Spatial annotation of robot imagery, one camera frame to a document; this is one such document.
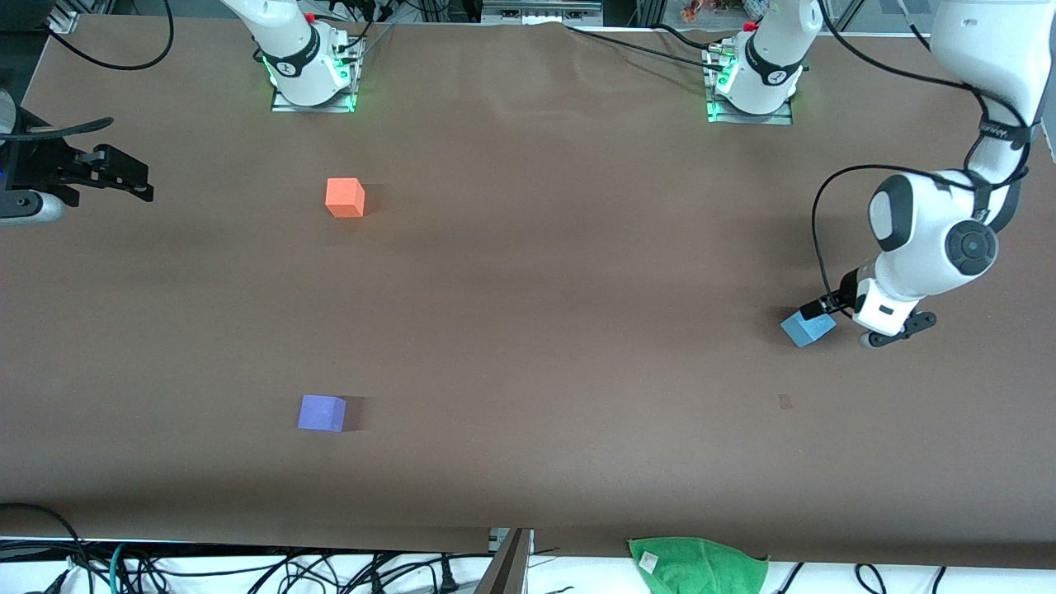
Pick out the blue block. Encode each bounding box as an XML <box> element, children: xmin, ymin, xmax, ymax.
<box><xmin>780</xmin><ymin>309</ymin><xmax>837</xmax><ymax>348</ymax></box>

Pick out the orange block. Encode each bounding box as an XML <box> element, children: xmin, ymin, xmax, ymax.
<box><xmin>325</xmin><ymin>177</ymin><xmax>366</xmax><ymax>219</ymax></box>

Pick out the purple block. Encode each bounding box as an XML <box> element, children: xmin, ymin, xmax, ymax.
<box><xmin>297</xmin><ymin>394</ymin><xmax>348</xmax><ymax>433</ymax></box>

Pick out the brown table cover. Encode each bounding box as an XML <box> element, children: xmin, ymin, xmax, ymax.
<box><xmin>0</xmin><ymin>15</ymin><xmax>1056</xmax><ymax>570</ymax></box>

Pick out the green cloth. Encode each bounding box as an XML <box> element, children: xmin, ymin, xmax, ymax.
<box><xmin>627</xmin><ymin>536</ymin><xmax>770</xmax><ymax>594</ymax></box>

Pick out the grey equipment box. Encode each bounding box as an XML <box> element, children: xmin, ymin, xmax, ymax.
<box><xmin>481</xmin><ymin>0</ymin><xmax>605</xmax><ymax>27</ymax></box>

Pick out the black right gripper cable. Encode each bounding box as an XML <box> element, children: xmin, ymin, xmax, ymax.
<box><xmin>0</xmin><ymin>0</ymin><xmax>176</xmax><ymax>141</ymax></box>

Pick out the aluminium frame corner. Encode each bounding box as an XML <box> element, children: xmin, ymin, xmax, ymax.
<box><xmin>45</xmin><ymin>0</ymin><xmax>93</xmax><ymax>34</ymax></box>

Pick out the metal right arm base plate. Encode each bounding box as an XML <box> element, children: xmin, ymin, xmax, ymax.
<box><xmin>271</xmin><ymin>41</ymin><xmax>357</xmax><ymax>114</ymax></box>

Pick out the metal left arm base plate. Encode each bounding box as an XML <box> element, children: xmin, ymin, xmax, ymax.
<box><xmin>706</xmin><ymin>45</ymin><xmax>794</xmax><ymax>126</ymax></box>

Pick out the long black base cable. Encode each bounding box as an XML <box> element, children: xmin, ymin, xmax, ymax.
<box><xmin>565</xmin><ymin>23</ymin><xmax>727</xmax><ymax>71</ymax></box>

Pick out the black floor cable loop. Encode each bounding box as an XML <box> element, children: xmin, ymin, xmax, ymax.
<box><xmin>0</xmin><ymin>503</ymin><xmax>96</xmax><ymax>594</ymax></box>

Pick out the teal cable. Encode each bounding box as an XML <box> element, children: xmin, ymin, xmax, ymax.
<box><xmin>109</xmin><ymin>543</ymin><xmax>137</xmax><ymax>594</ymax></box>

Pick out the aluminium post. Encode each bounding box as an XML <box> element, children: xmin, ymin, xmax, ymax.
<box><xmin>474</xmin><ymin>528</ymin><xmax>535</xmax><ymax>594</ymax></box>

